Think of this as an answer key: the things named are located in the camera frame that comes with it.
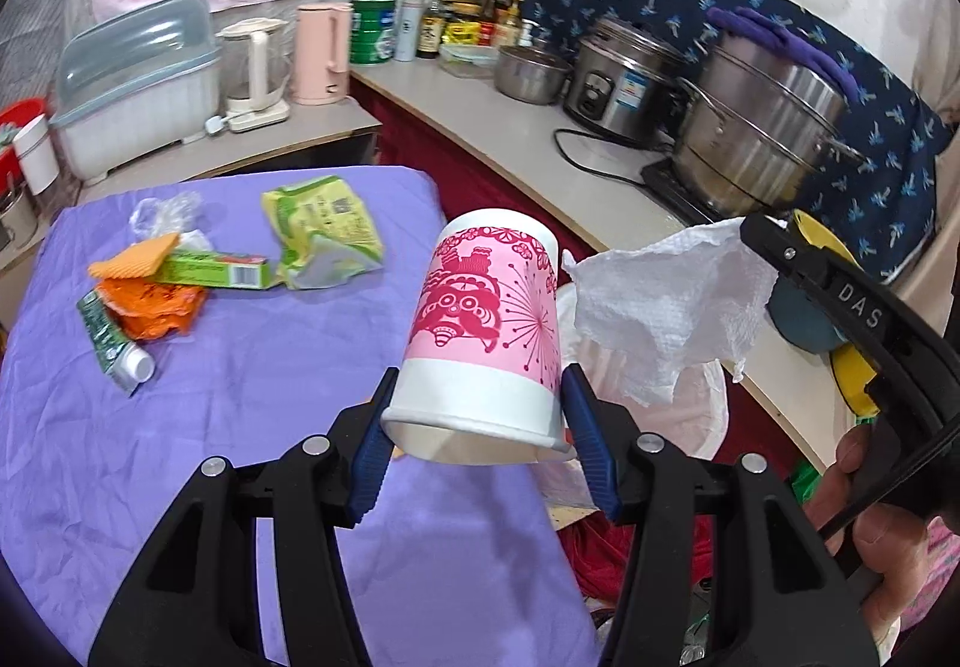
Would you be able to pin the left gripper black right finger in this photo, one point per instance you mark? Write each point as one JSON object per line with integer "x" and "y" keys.
{"x": 777, "y": 596}

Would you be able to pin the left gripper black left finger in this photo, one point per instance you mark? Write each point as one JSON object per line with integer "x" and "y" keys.
{"x": 190, "y": 596}

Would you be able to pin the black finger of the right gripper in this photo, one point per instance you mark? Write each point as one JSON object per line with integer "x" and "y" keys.
{"x": 769, "y": 240}

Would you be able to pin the green wasabi tube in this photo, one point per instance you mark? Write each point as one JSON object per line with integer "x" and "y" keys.
{"x": 123, "y": 361}

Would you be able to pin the orange snack wrapper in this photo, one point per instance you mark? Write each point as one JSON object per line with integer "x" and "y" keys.
{"x": 147, "y": 311}

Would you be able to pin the pink white paper cup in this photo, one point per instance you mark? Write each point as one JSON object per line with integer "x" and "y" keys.
{"x": 481, "y": 371}

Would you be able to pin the green wasabi box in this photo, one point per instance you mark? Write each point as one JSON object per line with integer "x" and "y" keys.
{"x": 215, "y": 271}

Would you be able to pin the green snack bag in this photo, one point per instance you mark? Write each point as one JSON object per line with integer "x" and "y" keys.
{"x": 326, "y": 234}

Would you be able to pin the orange foam net sleeve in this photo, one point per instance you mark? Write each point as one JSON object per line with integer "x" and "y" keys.
{"x": 137, "y": 261}

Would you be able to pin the white trash bin bag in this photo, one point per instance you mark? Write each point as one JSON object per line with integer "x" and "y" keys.
{"x": 695, "y": 419}

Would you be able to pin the person's right hand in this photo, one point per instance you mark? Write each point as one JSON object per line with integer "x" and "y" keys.
{"x": 891, "y": 542}

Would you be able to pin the yellow saucepan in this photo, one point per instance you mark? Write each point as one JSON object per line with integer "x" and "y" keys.
{"x": 851, "y": 371}

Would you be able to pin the large steel steamer pot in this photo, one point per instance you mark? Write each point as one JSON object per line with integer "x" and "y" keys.
{"x": 757, "y": 128}

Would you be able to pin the blue patterned cloth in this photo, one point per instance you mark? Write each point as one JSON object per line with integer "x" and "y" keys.
{"x": 883, "y": 205}

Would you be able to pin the black induction cooker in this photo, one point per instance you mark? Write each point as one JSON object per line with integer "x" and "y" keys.
{"x": 660, "y": 181}

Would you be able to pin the purple cloth on pot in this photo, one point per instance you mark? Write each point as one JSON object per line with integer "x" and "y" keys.
{"x": 745, "y": 22}

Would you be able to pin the steel rice cooker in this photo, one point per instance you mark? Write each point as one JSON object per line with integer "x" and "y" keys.
{"x": 625, "y": 85}

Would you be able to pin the purple tablecloth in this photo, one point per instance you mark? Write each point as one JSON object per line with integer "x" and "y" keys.
{"x": 454, "y": 566}

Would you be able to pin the small steel pot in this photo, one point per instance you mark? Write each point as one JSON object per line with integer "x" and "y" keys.
{"x": 530, "y": 75}

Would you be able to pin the clear food container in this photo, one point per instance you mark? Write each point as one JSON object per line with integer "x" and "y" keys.
{"x": 468, "y": 61}

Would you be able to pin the yellow seasoning packet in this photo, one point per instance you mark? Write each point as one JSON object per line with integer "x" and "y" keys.
{"x": 463, "y": 32}

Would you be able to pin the clear crumpled plastic bag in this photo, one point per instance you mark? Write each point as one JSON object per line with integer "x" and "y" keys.
{"x": 154, "y": 217}

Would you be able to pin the dark soy sauce bottle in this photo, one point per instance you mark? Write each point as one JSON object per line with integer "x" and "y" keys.
{"x": 432, "y": 25}

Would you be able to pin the white thermos bottle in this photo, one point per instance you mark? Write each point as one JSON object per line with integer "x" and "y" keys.
{"x": 409, "y": 14}

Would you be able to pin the white cup container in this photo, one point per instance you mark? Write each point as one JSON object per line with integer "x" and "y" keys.
{"x": 37, "y": 156}

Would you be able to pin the green tin can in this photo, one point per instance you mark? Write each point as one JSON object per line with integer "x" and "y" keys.
{"x": 373, "y": 31}

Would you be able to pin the pink electric kettle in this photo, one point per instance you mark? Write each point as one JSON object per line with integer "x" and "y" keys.
{"x": 322, "y": 53}

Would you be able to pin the red plastic basin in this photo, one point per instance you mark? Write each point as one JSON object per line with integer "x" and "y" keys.
{"x": 14, "y": 119}

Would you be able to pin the grey dish rack box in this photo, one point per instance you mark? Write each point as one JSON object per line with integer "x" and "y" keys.
{"x": 135, "y": 83}

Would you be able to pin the white glass kettle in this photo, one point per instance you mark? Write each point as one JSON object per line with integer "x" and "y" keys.
{"x": 254, "y": 76}

